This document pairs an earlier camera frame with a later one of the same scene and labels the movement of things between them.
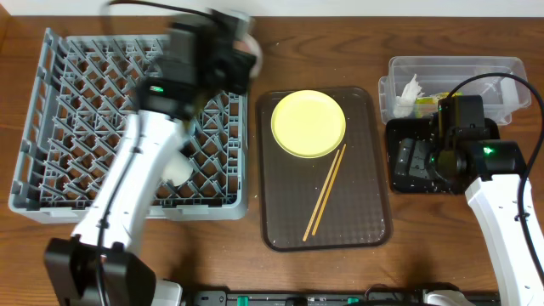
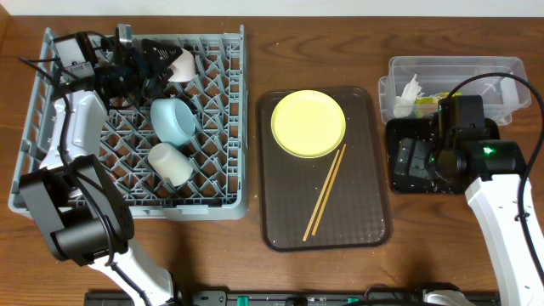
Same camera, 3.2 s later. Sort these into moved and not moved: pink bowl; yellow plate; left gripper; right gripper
Moved: left gripper; pink bowl
Not moved: yellow plate; right gripper
